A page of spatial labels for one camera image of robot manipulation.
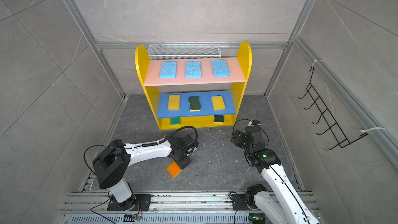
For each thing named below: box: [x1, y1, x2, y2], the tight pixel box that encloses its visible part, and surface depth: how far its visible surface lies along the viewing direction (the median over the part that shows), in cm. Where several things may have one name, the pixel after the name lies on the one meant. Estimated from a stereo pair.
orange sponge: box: [166, 160, 182, 178], surface depth 85 cm
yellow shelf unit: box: [135, 40, 252, 131], surface depth 81 cm
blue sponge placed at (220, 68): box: [211, 59, 230, 78], surface depth 77 cm
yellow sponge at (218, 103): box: [210, 95, 226, 111], surface depth 97 cm
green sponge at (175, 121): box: [170, 117, 181, 126], surface depth 103 cm
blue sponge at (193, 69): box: [185, 61, 202, 79], surface depth 76 cm
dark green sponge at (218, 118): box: [213, 114, 224, 124], surface depth 103 cm
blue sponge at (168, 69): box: [159, 61, 177, 79], surface depth 76 cm
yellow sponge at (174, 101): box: [167, 94, 181, 111], surface depth 97 cm
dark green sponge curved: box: [188, 95, 202, 112], surface depth 97 cm
